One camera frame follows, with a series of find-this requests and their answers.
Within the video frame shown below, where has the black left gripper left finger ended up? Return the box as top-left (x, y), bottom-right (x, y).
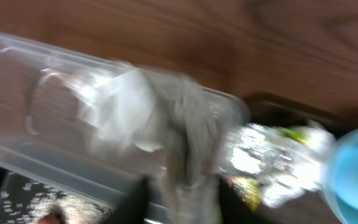
top-left (101, 177), bottom-right (150, 224)

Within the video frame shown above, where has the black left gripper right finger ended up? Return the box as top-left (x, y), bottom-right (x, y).
top-left (218, 177), bottom-right (273, 224)

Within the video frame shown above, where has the foil snack wrapper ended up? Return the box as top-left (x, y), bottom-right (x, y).
top-left (219, 121), bottom-right (336, 211)

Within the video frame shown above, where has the orange carrot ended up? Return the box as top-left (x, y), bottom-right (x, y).
top-left (37, 214), bottom-right (64, 224)

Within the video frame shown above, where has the white tissue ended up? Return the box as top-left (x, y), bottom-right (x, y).
top-left (70, 63), bottom-right (229, 224)

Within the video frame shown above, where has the white rice pile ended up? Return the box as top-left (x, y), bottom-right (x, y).
top-left (0, 180), bottom-right (111, 224)

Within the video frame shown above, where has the brown serving tray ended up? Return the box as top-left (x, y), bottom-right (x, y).
top-left (219, 93), bottom-right (351, 224)

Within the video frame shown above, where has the light blue bowl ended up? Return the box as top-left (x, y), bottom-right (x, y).
top-left (323, 129), bottom-right (358, 224)

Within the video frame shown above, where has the clear plastic bin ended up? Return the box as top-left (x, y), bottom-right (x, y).
top-left (0, 33), bottom-right (248, 223)

